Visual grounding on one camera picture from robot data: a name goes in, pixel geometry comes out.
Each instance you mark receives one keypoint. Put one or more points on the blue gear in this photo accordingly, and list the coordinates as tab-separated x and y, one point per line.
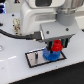
51	56

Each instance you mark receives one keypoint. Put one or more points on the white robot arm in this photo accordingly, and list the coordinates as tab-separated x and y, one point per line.
49	20

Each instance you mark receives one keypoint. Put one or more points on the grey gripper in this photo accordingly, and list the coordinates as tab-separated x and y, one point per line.
54	30

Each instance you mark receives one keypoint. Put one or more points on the beige connector block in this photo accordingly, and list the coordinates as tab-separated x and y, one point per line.
16	22

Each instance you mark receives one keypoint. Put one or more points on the black-framed peg base plate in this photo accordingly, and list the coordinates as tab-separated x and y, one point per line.
41	57

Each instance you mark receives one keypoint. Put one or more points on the red gear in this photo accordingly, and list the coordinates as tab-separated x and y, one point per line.
57	46

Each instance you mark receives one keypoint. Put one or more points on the left metal peg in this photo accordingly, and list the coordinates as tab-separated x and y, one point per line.
35	57

